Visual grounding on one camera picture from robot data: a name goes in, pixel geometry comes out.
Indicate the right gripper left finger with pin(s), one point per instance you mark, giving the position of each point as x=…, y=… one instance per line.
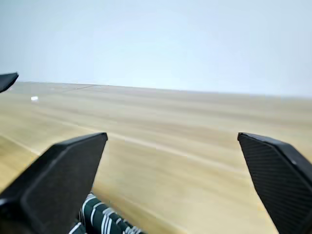
x=56, y=182

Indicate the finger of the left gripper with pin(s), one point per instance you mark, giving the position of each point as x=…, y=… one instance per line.
x=7, y=80

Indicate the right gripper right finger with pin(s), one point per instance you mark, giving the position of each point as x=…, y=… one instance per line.
x=280, y=180

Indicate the green white striped T-shirt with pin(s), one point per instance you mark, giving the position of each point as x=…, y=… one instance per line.
x=104, y=219

